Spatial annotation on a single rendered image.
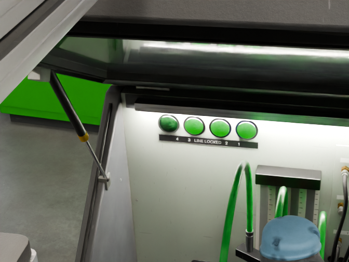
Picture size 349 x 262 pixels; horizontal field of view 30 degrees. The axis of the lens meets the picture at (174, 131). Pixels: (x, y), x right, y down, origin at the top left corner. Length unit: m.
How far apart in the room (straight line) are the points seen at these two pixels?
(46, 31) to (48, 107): 3.97
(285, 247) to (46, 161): 3.30
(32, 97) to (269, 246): 3.57
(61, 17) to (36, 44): 0.03
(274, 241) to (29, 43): 0.57
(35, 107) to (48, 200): 0.86
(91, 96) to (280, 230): 3.33
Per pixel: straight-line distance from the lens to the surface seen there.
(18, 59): 0.31
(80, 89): 4.12
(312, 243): 0.84
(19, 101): 4.39
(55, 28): 0.35
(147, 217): 1.67
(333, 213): 1.56
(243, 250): 1.56
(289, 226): 0.85
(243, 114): 1.41
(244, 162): 1.27
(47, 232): 3.48
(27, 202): 3.73
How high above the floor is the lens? 2.11
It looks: 30 degrees down
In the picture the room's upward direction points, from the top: 3 degrees counter-clockwise
